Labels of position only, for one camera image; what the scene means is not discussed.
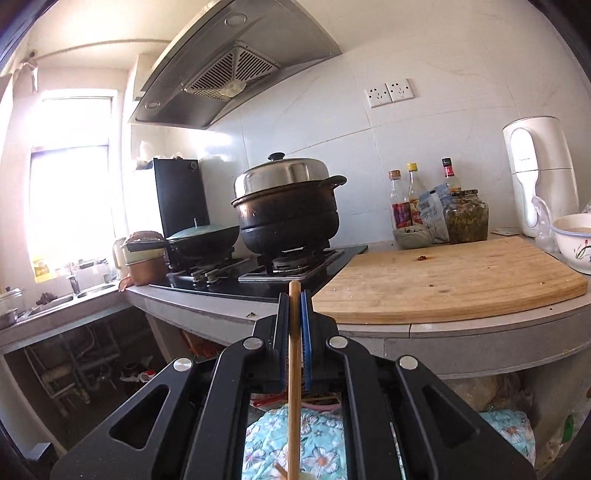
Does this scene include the wooden chopstick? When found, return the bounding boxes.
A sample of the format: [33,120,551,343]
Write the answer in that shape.
[286,281,304,480]

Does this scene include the small grey bowl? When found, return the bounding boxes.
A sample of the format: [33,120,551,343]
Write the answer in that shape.
[392,224,435,250]

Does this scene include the floral enamel basin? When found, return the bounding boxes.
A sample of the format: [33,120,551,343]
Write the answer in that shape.
[551,213,591,276]

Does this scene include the wooden cutting board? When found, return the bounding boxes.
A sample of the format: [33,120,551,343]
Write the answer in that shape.
[311,236,589,325]

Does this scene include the dark sauce bottle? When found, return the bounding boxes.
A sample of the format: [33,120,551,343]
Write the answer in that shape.
[441,158,463,195]

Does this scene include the grey concrete counter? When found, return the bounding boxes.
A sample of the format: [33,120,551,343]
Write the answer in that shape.
[0,277,591,381]

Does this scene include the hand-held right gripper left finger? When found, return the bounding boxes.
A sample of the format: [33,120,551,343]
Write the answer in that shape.
[50,292,291,480]

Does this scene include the steel range hood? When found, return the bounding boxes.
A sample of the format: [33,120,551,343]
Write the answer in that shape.
[128,0,343,131]

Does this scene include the white wall socket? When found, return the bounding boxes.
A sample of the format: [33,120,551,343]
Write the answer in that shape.
[386,78,415,103]
[365,85,391,109]

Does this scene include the blue white packet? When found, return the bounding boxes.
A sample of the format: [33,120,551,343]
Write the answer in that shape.
[418,184,451,243]

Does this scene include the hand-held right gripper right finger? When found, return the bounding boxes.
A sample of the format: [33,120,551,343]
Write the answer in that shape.
[299,290,539,480]

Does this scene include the red label glass bottle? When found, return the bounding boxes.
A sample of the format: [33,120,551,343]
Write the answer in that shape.
[388,170,413,232]

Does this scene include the window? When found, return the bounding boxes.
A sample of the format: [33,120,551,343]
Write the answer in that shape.
[25,90,115,280]

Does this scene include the drain pipes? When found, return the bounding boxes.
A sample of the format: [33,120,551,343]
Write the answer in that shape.
[25,323,122,408]

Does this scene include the yellow cap bottle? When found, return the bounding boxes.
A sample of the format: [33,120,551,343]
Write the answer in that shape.
[406,162,428,227]

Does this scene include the clear plastic bag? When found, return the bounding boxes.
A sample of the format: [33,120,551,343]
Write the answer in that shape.
[531,194,560,253]

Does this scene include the brown cooking pot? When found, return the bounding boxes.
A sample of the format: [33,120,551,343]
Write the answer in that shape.
[122,231,168,287]

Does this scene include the floral quilted blanket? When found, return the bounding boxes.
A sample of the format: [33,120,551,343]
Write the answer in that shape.
[242,406,537,480]

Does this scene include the black gas stove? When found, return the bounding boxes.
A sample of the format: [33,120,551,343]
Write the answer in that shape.
[150,244,369,304]

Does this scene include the black wok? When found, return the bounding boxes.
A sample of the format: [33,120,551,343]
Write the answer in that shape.
[121,223,242,269]

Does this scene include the steel sink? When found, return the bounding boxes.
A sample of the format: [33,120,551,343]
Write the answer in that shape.
[25,281,117,317]

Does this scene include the white electric kettle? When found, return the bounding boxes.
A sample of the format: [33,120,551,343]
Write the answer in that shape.
[502,116,580,239]

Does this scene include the plastic bag of food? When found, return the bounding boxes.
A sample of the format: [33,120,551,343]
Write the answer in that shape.
[443,373,534,412]

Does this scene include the glass pickle jar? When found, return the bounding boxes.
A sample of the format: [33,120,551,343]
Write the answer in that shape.
[443,188,489,244]

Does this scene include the steel pot lid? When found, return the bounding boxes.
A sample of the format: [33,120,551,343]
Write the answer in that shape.
[233,152,331,199]

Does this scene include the cream kettle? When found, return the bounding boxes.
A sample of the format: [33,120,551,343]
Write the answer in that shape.
[112,237,129,280]

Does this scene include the black splash panel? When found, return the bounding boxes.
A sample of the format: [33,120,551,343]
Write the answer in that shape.
[153,158,211,237]

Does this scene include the black cooking pot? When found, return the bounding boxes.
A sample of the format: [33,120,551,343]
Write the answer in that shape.
[231,174,348,256]

